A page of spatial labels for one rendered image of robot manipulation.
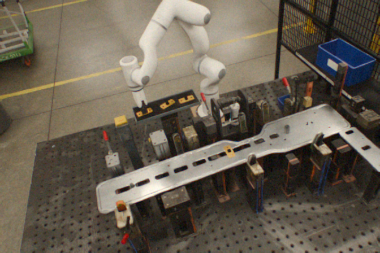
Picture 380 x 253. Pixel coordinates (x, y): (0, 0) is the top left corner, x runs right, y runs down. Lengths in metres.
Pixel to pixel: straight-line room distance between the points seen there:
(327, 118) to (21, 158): 2.95
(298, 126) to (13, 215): 2.50
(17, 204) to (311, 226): 2.50
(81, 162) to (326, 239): 1.57
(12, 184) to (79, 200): 1.50
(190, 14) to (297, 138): 0.85
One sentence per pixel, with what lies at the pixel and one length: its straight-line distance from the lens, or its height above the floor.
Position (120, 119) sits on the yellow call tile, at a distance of 1.76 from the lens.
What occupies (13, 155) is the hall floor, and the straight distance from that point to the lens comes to 3.81.
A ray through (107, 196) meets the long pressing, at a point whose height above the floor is 1.00.
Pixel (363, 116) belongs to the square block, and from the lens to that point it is 1.87.
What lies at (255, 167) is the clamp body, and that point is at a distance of 1.56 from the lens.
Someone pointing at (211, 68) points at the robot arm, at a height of 1.21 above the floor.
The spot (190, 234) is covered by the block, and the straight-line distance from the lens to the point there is 1.76.
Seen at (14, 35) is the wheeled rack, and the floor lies 0.28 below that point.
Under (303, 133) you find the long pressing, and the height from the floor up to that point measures 1.00.
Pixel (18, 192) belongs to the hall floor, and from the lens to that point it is 3.42.
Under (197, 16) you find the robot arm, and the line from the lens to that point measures 1.65.
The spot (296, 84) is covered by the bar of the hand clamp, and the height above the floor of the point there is 1.17.
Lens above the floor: 2.27
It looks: 43 degrees down
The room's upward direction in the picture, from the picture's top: 9 degrees counter-clockwise
